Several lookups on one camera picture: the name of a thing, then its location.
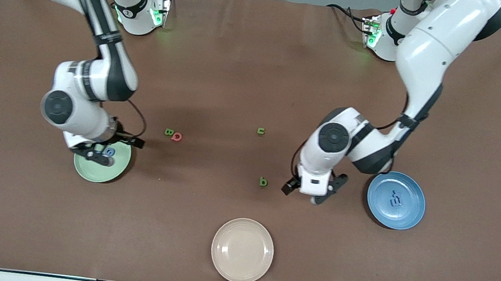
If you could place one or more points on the brown table cover sheet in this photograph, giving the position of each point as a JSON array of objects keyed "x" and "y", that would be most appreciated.
[{"x": 238, "y": 78}]

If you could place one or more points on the green lowercase letter b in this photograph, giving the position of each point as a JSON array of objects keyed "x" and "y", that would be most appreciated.
[{"x": 263, "y": 182}]

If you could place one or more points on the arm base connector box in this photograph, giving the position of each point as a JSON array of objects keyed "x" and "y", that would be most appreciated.
[
  {"x": 160, "y": 11},
  {"x": 370, "y": 31}
]

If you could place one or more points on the blue plastic plate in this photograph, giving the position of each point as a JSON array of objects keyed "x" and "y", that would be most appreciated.
[{"x": 407, "y": 210}]

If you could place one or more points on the green plastic plate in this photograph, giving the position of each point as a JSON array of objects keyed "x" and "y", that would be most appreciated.
[{"x": 100, "y": 171}]

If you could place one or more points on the blue lowercase letter m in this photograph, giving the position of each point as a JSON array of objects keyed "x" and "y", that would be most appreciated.
[{"x": 396, "y": 203}]

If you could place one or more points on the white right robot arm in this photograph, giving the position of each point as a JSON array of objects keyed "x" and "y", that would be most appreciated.
[{"x": 97, "y": 80}]

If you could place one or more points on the cream plastic plate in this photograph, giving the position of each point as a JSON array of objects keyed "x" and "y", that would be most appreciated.
[{"x": 242, "y": 251}]

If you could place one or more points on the blue capital letter G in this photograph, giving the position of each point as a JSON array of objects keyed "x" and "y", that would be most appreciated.
[{"x": 110, "y": 152}]

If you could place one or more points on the green lowercase letter u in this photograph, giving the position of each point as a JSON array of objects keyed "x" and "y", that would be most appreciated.
[{"x": 260, "y": 131}]

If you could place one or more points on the green capital letter B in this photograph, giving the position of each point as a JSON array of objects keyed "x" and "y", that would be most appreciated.
[{"x": 169, "y": 131}]

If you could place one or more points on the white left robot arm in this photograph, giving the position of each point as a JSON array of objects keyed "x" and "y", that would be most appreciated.
[{"x": 436, "y": 44}]

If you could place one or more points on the red capital letter Q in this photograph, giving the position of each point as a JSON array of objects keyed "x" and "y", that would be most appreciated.
[{"x": 177, "y": 137}]

